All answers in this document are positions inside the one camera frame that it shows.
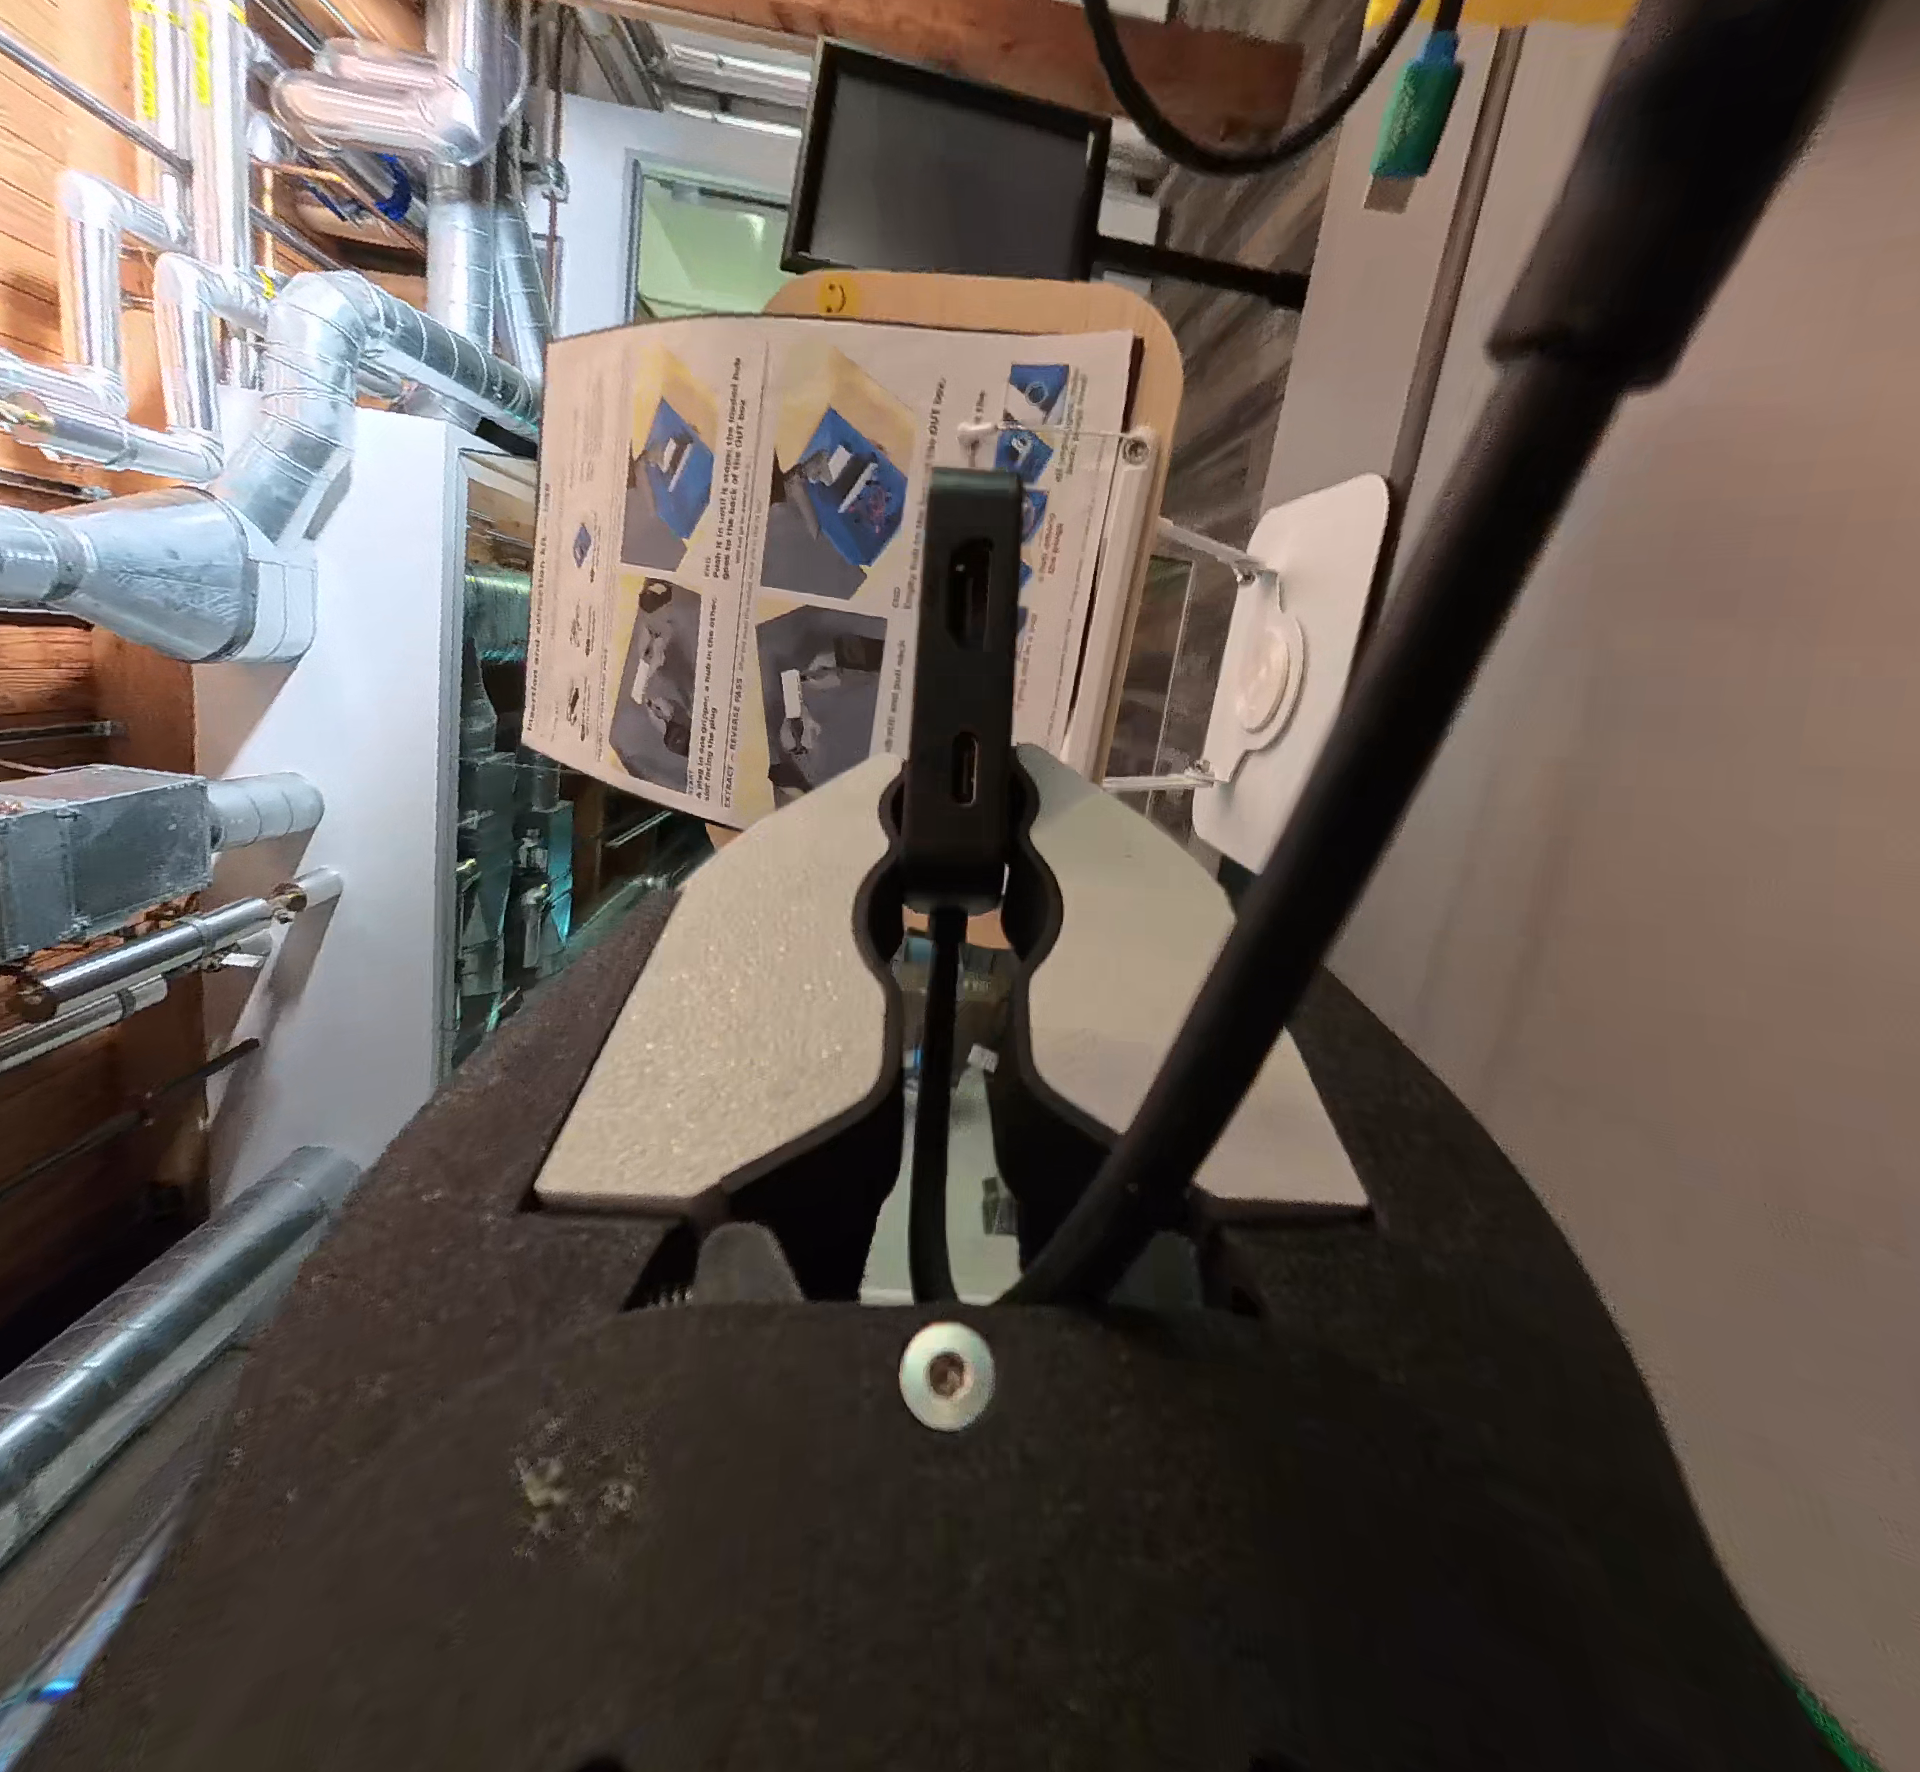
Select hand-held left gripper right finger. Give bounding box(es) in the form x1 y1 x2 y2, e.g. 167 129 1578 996
1005 747 1372 1224

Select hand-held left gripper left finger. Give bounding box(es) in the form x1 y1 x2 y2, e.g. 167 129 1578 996
534 761 906 1219

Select black square hub lead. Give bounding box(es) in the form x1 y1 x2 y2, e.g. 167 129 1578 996
911 0 1920 1313

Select thin braided cable green plugs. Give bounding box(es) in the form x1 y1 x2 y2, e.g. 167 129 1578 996
1065 0 1515 221

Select white stand base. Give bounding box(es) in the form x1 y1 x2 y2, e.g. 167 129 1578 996
1185 471 1399 873

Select printed instruction sheet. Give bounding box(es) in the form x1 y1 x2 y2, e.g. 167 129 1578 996
520 309 1155 829

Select instruction sheet on stand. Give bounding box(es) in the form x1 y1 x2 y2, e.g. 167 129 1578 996
750 268 1190 784

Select silver ventilation duct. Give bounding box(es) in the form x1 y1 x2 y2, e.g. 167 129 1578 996
0 273 543 663
121 0 543 245

